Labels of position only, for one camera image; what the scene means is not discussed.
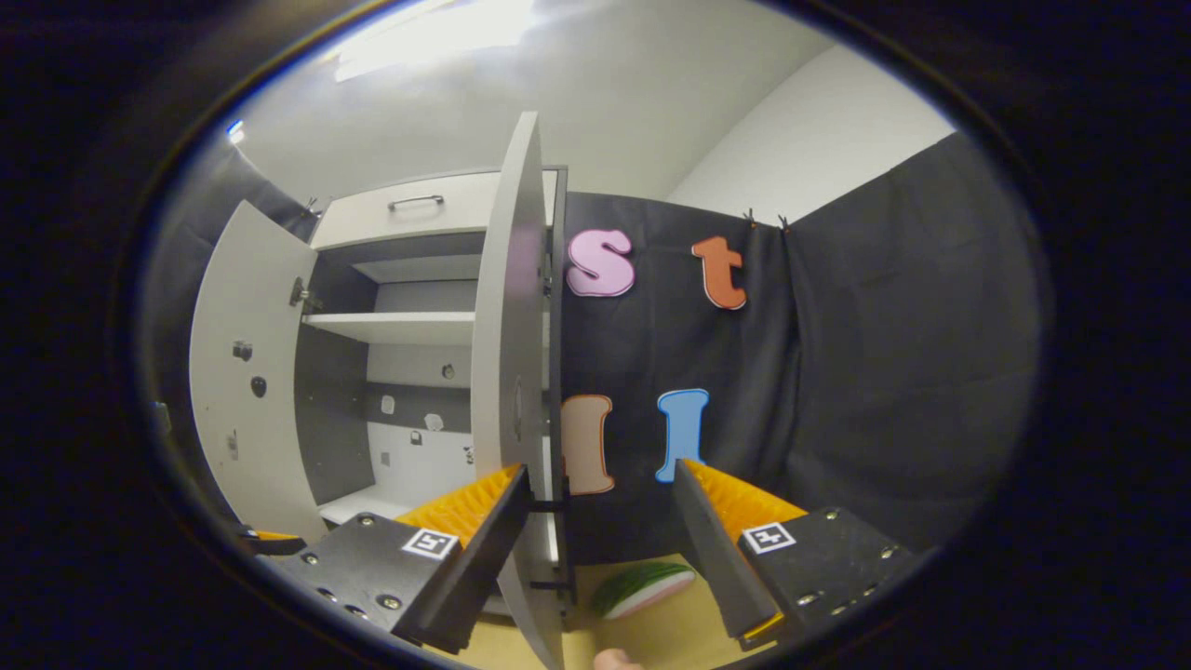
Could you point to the grey and white cabinet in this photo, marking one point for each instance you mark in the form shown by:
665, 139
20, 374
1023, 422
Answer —
326, 419

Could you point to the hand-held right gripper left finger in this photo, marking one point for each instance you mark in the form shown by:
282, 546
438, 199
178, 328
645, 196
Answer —
484, 558

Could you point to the white cabinet shelf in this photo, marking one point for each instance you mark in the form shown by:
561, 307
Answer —
400, 328

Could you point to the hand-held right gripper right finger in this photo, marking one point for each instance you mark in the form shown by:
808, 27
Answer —
716, 558

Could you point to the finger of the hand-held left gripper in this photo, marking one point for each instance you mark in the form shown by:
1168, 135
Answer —
279, 546

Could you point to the black backdrop cloth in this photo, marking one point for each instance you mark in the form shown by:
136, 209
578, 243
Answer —
884, 372

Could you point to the white door with phone sticker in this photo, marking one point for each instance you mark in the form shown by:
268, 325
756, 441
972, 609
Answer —
242, 298

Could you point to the watermelon slice toy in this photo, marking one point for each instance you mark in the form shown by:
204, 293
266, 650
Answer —
642, 588

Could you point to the white door with calendar sticker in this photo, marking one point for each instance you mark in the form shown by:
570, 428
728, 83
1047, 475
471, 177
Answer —
507, 279

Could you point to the white cabinet drawer front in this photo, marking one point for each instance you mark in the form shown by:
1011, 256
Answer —
354, 219

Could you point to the metal door hinge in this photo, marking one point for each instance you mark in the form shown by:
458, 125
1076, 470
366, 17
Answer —
302, 296

